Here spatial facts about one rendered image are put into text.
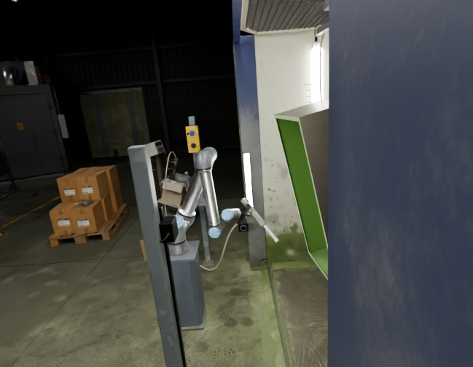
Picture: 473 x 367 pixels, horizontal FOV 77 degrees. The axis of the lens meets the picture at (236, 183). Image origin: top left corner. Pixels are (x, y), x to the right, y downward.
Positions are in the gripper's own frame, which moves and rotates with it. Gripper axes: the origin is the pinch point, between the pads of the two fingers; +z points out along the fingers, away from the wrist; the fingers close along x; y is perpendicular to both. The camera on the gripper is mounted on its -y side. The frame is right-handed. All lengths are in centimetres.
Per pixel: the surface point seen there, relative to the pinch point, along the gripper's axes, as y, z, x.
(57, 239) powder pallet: 249, -2, -173
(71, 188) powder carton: 206, 19, -230
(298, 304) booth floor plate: 25, 15, 84
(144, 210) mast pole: -42, -171, 32
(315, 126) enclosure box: -93, -73, 18
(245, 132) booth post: -45, 4, -58
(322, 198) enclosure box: -65, -58, 46
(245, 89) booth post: -74, -7, -80
